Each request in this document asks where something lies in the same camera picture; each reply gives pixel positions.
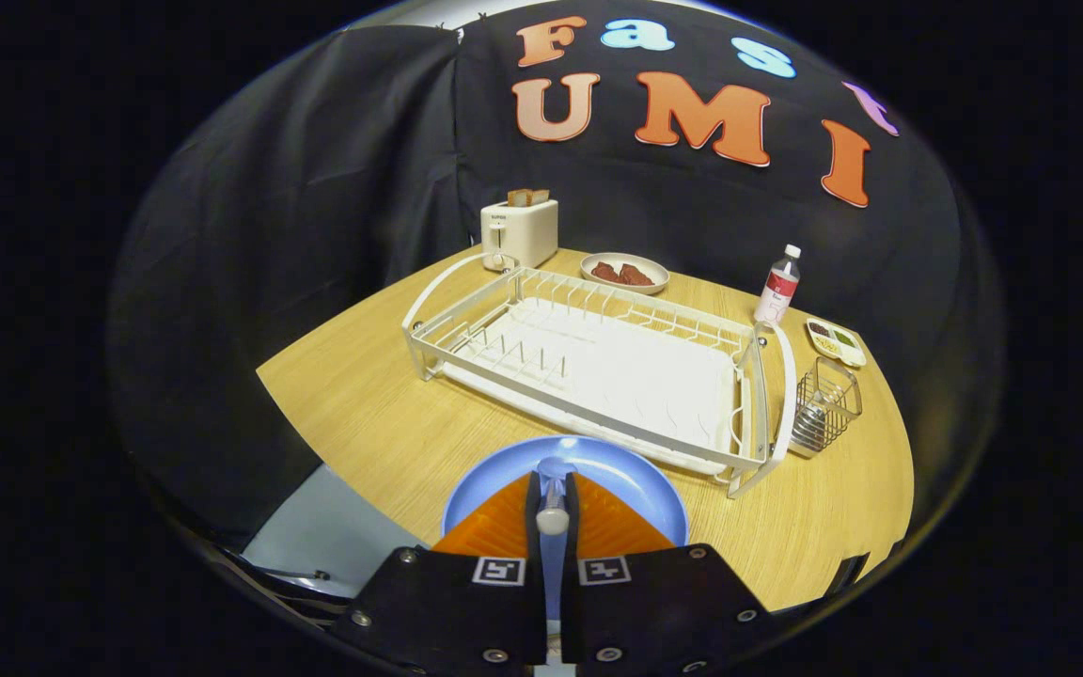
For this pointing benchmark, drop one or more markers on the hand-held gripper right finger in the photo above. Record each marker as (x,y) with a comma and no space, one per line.
(572,547)

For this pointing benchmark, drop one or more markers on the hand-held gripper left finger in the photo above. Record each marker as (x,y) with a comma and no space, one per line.
(533,538)

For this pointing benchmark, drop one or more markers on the blue plate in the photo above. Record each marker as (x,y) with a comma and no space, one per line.
(494,475)

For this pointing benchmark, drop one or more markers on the white dish rack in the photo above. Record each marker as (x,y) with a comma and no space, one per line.
(617,376)

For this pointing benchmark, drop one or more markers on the cream plate with meat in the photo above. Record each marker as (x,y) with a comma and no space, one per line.
(654,275)

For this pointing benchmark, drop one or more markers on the white divided bean dish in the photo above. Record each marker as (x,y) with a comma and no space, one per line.
(835,343)

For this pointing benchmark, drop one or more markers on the brown meat piece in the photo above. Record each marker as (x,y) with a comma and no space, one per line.
(637,276)
(605,273)

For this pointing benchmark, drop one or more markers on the white toaster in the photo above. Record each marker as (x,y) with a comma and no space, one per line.
(523,235)

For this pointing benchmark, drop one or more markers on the clear bottle red label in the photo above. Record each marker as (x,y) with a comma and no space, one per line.
(776,291)

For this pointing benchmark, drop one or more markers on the black backdrop cloth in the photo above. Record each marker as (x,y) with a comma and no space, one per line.
(316,188)

